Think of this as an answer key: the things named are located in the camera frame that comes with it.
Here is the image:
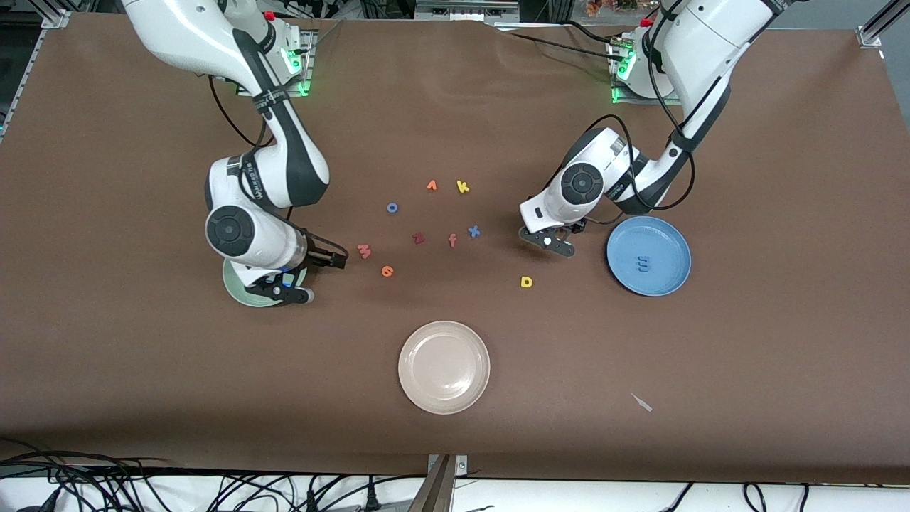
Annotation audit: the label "green plate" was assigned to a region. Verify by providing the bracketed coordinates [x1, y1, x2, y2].
[222, 257, 311, 308]

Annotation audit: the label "blue plate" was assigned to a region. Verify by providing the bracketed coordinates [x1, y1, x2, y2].
[606, 216, 692, 297]

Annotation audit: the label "beige plate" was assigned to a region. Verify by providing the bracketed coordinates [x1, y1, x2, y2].
[397, 320, 491, 415]

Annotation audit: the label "grey metal box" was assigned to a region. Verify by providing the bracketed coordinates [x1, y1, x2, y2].
[414, 0, 520, 22]

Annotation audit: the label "dark grey metal bar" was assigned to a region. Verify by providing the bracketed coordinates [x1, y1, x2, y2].
[407, 455, 456, 512]

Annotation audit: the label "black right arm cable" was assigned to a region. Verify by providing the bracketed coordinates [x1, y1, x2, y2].
[208, 75, 277, 151]

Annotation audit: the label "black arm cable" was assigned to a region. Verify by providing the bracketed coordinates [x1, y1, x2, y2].
[523, 0, 712, 225]
[208, 75, 277, 151]

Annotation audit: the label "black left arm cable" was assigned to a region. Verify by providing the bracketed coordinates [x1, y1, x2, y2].
[523, 0, 712, 225]

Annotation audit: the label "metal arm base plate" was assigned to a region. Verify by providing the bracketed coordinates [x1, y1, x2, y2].
[610, 39, 685, 106]
[235, 30, 315, 97]

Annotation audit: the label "black base cable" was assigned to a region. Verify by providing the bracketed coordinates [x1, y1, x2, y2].
[565, 20, 626, 47]
[506, 30, 619, 58]

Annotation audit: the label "small metal table bracket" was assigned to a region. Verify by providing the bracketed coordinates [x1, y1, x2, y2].
[427, 454, 469, 477]

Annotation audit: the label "tangled black floor cables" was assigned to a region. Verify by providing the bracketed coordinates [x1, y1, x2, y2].
[0, 437, 427, 512]

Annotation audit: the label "aluminium frame profile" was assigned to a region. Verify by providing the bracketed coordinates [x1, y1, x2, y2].
[857, 0, 898, 49]
[0, 9, 72, 139]

